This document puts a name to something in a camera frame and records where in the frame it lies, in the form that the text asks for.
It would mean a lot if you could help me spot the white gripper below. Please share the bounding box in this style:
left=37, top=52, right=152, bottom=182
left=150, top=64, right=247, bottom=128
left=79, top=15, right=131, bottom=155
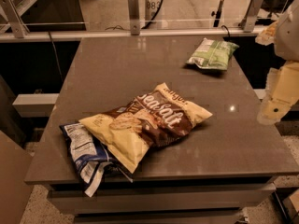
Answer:
left=255, top=21, right=299, bottom=125

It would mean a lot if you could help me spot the green jalapeno chip bag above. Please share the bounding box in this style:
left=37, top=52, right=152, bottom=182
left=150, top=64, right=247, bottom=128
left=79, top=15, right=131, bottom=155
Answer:
left=186, top=38, right=239, bottom=71

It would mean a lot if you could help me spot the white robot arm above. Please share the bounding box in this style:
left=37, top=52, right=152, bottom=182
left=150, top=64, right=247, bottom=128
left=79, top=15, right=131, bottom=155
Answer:
left=255, top=0, right=299, bottom=125

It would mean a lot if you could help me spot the white cylinder robot base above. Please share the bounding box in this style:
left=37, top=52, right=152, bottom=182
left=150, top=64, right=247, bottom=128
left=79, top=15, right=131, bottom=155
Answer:
left=145, top=0, right=164, bottom=21

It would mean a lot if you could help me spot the yellow brown sea salt chip bag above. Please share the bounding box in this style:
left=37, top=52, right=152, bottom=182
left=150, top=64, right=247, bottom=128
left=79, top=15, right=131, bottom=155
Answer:
left=80, top=83, right=212, bottom=173

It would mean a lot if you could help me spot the blue white chip bag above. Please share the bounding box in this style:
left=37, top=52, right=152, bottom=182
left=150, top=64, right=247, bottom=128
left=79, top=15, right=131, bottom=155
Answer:
left=60, top=122, right=133, bottom=197

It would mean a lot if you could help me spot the grey drawer cabinet under table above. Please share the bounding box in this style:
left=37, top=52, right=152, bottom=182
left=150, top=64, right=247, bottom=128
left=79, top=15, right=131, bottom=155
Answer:
left=48, top=183, right=276, bottom=224

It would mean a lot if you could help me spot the brown cardboard box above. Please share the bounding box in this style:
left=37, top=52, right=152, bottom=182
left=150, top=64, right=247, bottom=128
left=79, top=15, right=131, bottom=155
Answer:
left=0, top=132, right=33, bottom=224

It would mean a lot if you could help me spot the right metal rail bracket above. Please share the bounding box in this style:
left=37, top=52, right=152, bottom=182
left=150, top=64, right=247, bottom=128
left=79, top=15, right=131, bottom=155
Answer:
left=240, top=0, right=263, bottom=33

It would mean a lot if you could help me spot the black cable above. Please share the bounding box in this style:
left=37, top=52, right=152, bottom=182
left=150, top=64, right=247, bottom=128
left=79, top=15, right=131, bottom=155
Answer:
left=105, top=0, right=165, bottom=32

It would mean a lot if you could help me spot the left metal rail bracket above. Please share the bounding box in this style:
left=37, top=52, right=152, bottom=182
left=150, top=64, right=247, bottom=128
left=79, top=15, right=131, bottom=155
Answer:
left=0, top=0, right=28, bottom=38

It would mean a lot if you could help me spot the grey metal guard rail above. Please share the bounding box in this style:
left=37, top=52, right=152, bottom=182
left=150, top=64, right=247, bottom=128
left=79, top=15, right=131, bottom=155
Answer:
left=0, top=26, right=264, bottom=43

